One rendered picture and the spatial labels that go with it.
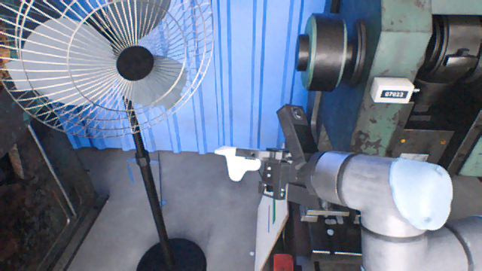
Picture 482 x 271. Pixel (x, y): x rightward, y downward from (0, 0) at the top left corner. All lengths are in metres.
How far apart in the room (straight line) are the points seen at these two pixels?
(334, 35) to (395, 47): 0.12
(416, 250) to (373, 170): 0.10
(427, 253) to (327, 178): 0.14
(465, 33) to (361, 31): 0.21
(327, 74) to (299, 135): 0.26
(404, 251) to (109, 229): 1.91
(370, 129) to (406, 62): 0.17
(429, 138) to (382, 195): 0.54
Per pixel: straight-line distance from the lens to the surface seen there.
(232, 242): 1.95
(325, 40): 0.72
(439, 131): 0.92
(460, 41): 0.81
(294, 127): 0.50
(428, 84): 0.86
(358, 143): 0.81
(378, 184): 0.39
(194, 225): 2.03
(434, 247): 0.46
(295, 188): 0.50
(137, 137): 1.18
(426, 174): 0.38
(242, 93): 2.13
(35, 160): 1.80
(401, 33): 0.69
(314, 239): 1.14
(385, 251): 0.42
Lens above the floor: 1.63
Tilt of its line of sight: 37 degrees down
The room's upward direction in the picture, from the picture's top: straight up
